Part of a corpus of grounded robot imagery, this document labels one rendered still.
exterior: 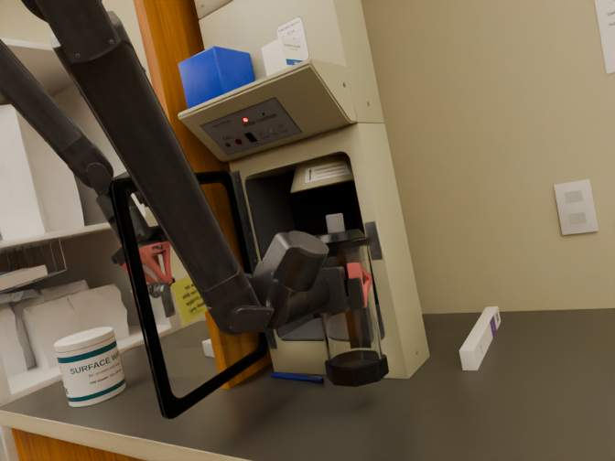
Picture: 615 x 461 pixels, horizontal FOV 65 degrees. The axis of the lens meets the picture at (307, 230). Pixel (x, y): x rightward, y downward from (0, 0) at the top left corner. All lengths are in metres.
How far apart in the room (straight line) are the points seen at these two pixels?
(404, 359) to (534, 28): 0.76
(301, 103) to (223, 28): 0.30
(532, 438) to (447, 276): 0.66
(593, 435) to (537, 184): 0.64
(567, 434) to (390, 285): 0.35
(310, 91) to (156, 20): 0.42
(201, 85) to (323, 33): 0.24
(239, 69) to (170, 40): 0.21
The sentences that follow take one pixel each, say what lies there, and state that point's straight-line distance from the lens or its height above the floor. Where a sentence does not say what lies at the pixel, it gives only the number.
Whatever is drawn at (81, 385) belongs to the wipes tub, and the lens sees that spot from 1.25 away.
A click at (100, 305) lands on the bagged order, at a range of 1.97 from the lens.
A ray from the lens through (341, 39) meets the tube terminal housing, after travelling 0.90.
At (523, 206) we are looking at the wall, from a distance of 1.23.
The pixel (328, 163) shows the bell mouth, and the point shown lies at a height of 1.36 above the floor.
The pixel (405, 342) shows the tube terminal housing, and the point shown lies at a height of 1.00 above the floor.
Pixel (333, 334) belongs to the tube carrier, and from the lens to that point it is 0.78.
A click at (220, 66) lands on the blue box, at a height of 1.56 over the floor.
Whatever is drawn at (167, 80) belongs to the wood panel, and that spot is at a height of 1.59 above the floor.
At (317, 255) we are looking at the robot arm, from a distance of 0.60.
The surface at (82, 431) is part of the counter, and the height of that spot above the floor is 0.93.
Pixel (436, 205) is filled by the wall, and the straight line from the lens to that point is 1.28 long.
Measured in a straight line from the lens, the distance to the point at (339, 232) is 0.76.
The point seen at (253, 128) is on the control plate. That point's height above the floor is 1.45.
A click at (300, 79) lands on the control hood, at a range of 0.81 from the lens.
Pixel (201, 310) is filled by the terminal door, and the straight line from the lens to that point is 0.91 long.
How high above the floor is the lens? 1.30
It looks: 4 degrees down
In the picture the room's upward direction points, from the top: 12 degrees counter-clockwise
